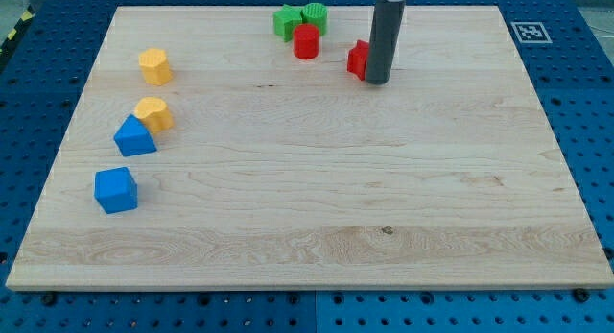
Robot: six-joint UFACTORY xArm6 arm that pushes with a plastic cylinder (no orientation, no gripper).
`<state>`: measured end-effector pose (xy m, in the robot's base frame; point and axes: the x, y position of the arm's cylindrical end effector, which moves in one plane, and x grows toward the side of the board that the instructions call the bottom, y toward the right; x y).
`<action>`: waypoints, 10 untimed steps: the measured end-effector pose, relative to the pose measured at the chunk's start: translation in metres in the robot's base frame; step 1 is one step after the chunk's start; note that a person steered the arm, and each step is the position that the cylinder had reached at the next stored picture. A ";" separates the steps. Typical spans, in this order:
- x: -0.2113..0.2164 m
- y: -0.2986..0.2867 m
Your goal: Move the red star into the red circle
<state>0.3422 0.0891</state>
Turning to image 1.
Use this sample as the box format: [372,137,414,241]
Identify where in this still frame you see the blue triangle block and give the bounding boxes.
[113,114,157,157]

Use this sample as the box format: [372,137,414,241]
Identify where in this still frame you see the green cylinder block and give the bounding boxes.
[301,2,328,36]

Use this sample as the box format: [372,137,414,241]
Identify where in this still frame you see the red star block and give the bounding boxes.
[346,40,369,81]

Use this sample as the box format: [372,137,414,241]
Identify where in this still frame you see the green star block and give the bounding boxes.
[272,5,303,42]

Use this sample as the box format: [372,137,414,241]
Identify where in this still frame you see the yellow hexagon block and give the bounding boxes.
[138,48,173,85]

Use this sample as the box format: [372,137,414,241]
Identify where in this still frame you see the light wooden board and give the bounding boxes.
[7,6,613,292]

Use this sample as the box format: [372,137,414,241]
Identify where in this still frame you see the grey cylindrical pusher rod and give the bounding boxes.
[365,0,406,85]

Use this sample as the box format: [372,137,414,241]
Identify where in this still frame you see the blue cube block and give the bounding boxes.
[94,167,138,214]

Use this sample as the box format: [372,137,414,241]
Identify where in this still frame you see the red cylinder block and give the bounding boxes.
[293,24,319,59]

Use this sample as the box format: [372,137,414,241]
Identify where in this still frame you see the white fiducial marker tag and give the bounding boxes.
[511,21,552,44]

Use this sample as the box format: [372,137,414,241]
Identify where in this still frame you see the yellow heart block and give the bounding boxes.
[133,97,175,134]

